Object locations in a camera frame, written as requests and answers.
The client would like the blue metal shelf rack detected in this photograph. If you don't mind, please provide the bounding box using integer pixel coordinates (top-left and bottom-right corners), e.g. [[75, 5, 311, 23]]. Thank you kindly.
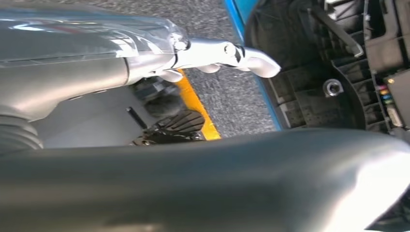
[[223, 0, 284, 132]]

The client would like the large black plastic car part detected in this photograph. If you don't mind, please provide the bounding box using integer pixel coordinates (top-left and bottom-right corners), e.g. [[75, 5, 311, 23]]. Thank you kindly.
[[245, 0, 410, 232]]

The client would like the black robot foot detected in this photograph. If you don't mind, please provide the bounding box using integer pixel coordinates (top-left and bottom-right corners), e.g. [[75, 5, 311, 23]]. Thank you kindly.
[[126, 107, 205, 146]]

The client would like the yellow floor tape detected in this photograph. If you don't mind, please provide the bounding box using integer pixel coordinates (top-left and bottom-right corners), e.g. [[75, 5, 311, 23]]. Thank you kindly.
[[175, 69, 221, 141]]

